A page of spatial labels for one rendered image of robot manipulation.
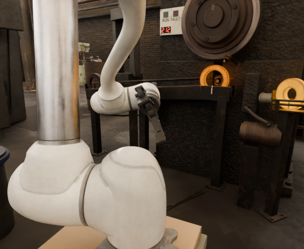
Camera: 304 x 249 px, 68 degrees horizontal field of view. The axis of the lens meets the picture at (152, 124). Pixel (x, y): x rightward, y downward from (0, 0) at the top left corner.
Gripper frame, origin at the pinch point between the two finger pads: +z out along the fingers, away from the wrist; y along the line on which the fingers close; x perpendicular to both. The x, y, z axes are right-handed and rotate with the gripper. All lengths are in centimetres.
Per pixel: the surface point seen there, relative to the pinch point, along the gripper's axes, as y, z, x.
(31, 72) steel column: -65, -666, 339
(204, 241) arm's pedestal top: 35.9, 14.2, -0.4
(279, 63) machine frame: 23, -69, -76
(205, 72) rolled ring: 14, -85, -38
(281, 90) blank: 30, -48, -63
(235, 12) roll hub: -14, -70, -60
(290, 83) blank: 26, -44, -66
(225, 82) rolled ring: 23, -77, -46
